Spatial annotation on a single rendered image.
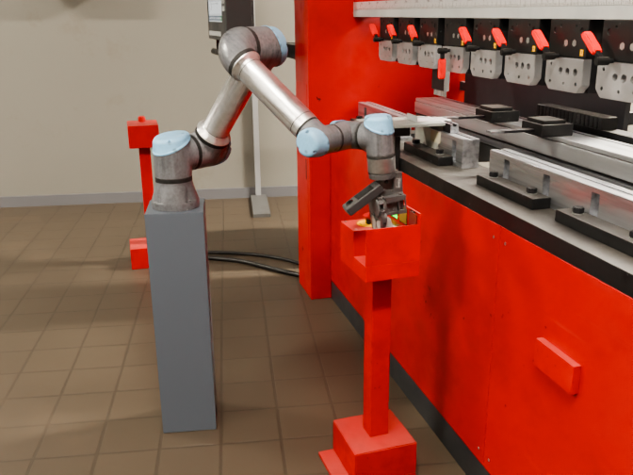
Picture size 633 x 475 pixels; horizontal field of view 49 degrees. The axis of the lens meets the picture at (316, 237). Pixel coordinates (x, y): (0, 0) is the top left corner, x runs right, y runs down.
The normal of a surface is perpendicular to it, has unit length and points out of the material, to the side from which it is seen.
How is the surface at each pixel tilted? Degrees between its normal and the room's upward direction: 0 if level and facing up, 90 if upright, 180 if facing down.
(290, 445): 0
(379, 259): 90
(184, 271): 90
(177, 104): 90
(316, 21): 90
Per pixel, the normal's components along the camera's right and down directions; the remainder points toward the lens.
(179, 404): 0.12, 0.30
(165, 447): -0.01, -0.95
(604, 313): -0.96, 0.09
